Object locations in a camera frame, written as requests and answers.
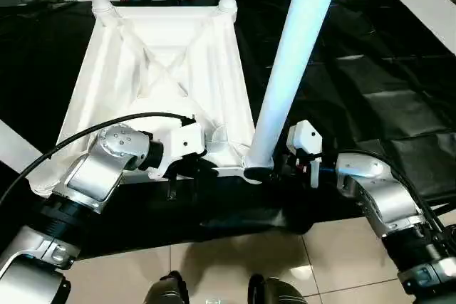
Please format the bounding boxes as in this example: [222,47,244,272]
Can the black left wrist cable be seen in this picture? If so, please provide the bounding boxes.
[0,112,197,209]

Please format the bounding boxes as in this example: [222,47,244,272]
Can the person's black shoes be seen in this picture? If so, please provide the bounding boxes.
[142,271,190,304]
[247,274,309,304]

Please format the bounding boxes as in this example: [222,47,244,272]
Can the white flat board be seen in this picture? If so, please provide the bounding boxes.
[393,0,456,56]

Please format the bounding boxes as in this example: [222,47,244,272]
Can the white plastic table top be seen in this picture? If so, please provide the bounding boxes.
[28,5,266,198]

